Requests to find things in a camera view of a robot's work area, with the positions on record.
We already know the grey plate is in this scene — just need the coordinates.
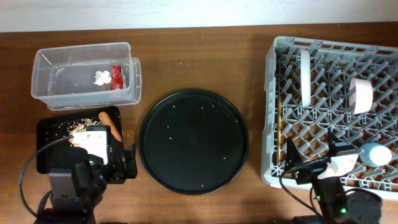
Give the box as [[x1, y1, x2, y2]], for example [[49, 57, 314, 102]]
[[300, 50, 311, 107]]

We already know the white tissue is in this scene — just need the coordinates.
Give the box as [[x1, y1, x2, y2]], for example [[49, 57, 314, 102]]
[[93, 70, 112, 86]]

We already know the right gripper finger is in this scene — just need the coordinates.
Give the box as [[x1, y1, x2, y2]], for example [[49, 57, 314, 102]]
[[328, 128, 341, 152], [284, 138, 302, 172]]

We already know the clear plastic bin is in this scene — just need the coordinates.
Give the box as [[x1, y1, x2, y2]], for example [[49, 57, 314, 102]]
[[31, 42, 142, 111]]

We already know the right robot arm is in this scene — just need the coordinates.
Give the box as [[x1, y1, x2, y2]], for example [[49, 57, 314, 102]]
[[279, 129, 382, 224]]

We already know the black rectangular tray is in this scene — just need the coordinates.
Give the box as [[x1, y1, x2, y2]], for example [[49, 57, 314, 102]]
[[36, 106, 124, 174]]

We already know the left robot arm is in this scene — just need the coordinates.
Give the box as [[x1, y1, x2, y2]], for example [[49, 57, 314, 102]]
[[36, 125, 137, 223]]

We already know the grey dishwasher rack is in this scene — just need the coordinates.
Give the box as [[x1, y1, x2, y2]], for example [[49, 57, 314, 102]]
[[261, 36, 397, 200]]

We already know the wooden chopstick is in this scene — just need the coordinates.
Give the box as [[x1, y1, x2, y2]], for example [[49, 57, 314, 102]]
[[277, 96, 282, 166]]

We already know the orange carrot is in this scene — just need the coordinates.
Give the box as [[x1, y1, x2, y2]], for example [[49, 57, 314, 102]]
[[98, 111, 123, 142]]

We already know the blue cup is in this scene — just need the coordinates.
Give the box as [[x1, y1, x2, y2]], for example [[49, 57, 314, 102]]
[[359, 142, 392, 167]]

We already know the round black tray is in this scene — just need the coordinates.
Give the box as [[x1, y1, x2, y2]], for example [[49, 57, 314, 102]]
[[138, 89, 249, 195]]

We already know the red snack wrapper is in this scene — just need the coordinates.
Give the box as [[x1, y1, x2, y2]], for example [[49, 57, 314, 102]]
[[110, 65, 125, 90]]

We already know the food scraps pile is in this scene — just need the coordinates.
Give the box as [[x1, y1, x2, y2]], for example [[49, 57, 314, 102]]
[[44, 118, 102, 143]]

